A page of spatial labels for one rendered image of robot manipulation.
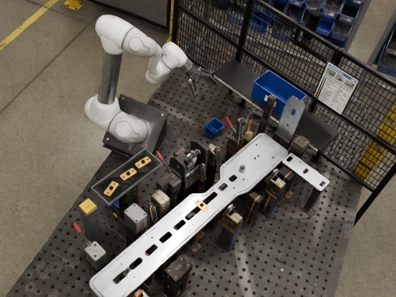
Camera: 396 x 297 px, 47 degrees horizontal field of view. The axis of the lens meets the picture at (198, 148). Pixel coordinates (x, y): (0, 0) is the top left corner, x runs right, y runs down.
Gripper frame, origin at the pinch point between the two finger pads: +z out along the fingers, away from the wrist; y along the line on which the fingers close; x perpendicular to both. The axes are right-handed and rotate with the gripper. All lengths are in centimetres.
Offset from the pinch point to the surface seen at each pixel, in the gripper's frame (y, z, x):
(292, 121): -1, 37, 48
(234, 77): -19.6, 7.8, 1.2
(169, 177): 71, 1, 32
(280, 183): 37, 49, 54
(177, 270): 110, 25, 56
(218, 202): 66, 30, 42
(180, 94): -3.3, -1.8, -44.3
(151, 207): 92, 0, 40
